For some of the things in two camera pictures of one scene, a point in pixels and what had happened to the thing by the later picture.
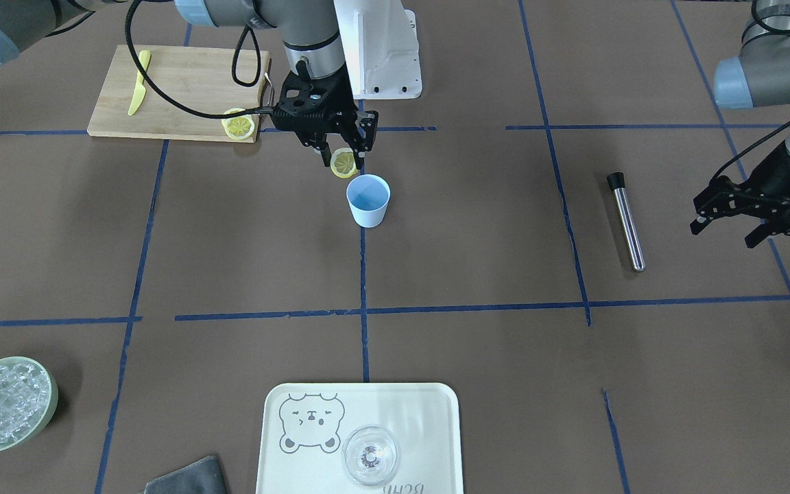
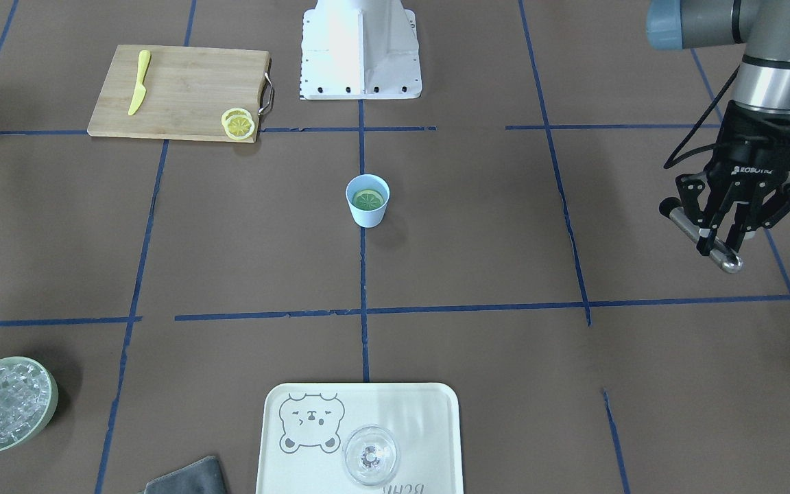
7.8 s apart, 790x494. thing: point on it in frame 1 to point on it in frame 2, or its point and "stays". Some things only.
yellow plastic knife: (144, 57) stays
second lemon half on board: (238, 127) stays
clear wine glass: (369, 454) stays
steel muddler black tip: (616, 181) to (724, 256)
